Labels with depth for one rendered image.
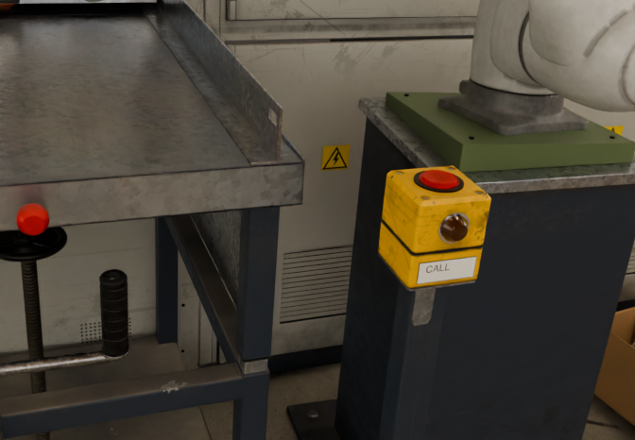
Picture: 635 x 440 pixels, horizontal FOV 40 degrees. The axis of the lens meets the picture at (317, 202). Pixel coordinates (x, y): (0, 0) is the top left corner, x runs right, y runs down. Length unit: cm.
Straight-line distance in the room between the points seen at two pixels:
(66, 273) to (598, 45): 112
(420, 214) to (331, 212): 104
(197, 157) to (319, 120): 77
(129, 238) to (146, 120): 68
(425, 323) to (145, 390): 41
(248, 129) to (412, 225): 33
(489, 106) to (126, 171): 64
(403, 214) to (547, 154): 53
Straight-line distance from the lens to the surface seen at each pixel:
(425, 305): 91
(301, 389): 202
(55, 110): 116
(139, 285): 184
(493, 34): 137
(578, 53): 118
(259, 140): 106
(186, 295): 188
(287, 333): 199
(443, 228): 84
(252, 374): 118
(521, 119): 138
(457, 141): 128
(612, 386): 209
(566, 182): 134
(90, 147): 104
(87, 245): 178
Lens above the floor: 124
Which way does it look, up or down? 26 degrees down
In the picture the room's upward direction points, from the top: 5 degrees clockwise
